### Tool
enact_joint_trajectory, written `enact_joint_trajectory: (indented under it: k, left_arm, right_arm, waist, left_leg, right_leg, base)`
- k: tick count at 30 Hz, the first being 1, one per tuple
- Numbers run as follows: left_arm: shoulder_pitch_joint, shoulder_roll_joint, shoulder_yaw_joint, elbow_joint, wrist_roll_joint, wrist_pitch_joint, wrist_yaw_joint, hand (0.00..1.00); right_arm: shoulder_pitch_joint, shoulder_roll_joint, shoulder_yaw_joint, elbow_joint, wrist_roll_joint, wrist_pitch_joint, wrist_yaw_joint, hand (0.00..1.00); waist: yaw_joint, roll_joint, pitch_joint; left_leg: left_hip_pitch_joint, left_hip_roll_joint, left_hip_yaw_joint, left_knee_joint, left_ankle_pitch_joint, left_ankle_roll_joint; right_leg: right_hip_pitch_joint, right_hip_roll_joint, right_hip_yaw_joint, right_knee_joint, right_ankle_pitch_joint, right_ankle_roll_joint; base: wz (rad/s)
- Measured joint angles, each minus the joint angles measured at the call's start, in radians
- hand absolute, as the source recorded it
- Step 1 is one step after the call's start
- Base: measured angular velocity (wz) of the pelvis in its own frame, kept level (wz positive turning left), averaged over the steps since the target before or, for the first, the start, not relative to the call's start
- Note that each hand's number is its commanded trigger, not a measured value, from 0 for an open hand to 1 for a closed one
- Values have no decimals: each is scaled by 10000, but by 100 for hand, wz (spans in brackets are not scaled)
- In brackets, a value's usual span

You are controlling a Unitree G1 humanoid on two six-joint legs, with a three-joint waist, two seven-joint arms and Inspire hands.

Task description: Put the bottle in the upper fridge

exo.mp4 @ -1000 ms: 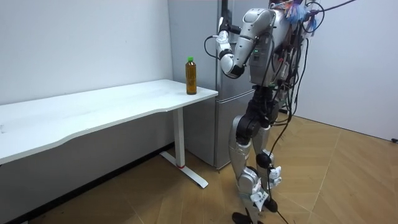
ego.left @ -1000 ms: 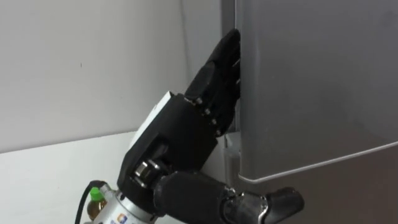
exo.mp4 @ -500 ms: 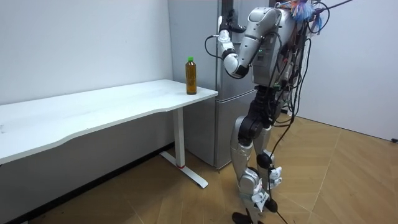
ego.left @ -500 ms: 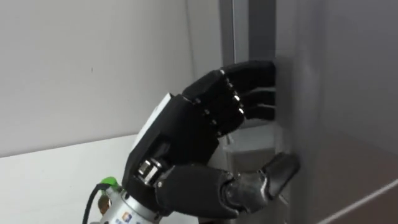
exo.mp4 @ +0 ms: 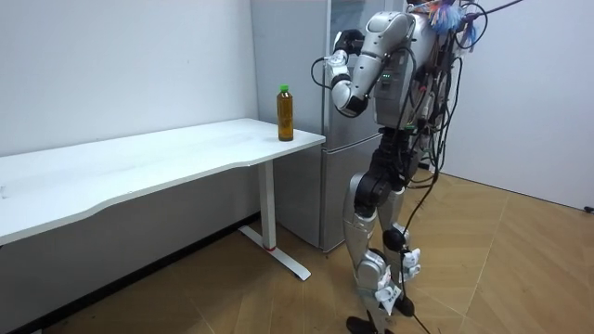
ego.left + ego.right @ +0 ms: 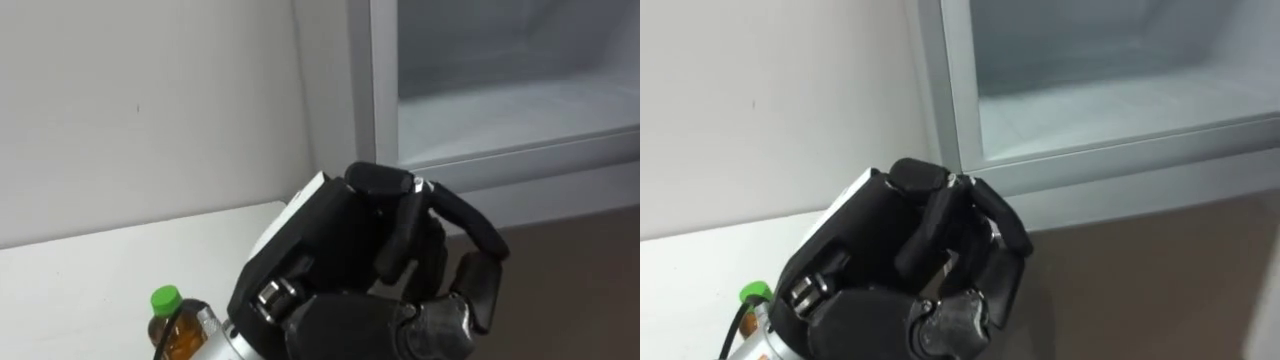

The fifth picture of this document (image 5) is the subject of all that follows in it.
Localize black floor cable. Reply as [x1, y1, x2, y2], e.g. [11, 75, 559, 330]
[397, 138, 449, 334]

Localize white desk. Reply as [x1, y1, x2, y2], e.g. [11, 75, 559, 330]
[0, 117, 327, 282]

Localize amber drink bottle green cap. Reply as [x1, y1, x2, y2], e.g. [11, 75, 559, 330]
[277, 83, 295, 142]

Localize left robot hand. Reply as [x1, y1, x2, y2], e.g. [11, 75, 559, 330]
[332, 28, 367, 56]

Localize grey fridge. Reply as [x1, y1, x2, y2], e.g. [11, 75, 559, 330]
[250, 0, 405, 254]

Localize robot legs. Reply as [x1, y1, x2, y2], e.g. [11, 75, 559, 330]
[342, 127, 424, 334]

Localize cable bundle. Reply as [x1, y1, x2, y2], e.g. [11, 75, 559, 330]
[407, 0, 526, 51]

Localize robot body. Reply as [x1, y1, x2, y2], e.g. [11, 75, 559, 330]
[370, 0, 465, 140]

